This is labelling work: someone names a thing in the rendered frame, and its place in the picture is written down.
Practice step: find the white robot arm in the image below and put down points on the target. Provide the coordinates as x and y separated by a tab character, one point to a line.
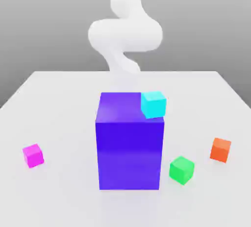
125	34

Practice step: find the small green cube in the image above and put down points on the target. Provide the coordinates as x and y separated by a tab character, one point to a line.
181	170

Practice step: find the large purple box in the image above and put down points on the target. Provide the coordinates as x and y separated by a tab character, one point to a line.
128	152

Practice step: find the small magenta cube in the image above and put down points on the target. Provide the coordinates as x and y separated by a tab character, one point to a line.
33	156

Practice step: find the small cyan cube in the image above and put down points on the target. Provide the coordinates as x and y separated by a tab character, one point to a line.
153	104

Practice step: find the small orange cube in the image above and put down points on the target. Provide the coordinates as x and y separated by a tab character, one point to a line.
220	150

